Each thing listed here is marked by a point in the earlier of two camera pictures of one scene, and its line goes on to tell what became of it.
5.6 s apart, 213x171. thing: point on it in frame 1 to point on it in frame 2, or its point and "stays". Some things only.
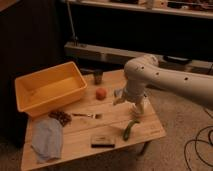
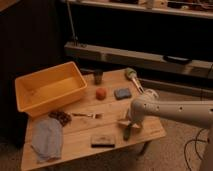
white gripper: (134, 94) to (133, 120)
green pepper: (128, 129) stays
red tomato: (101, 93) stays
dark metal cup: (98, 77) stays
